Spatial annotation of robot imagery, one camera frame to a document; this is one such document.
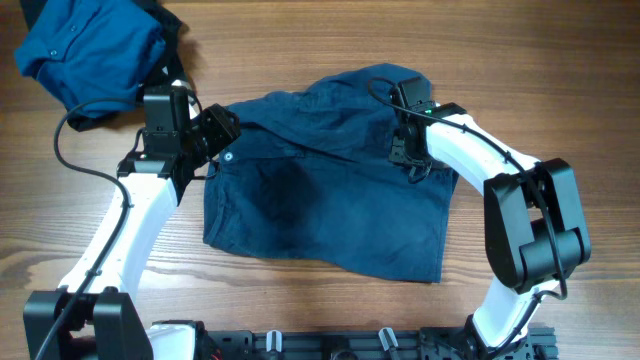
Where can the dark navy blue shorts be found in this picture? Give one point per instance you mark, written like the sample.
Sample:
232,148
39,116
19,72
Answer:
310,178

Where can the black folded garment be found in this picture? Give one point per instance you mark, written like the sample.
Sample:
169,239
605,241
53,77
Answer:
165,55

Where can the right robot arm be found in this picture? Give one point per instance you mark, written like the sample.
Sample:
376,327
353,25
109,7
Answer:
535,229

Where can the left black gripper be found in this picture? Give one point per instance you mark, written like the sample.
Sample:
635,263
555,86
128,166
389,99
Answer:
214,118

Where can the folded blue button shirt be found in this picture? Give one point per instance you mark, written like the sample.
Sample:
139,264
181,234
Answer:
90,55

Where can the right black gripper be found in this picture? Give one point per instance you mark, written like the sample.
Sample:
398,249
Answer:
398,153

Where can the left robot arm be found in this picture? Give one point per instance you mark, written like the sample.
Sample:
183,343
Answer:
91,314

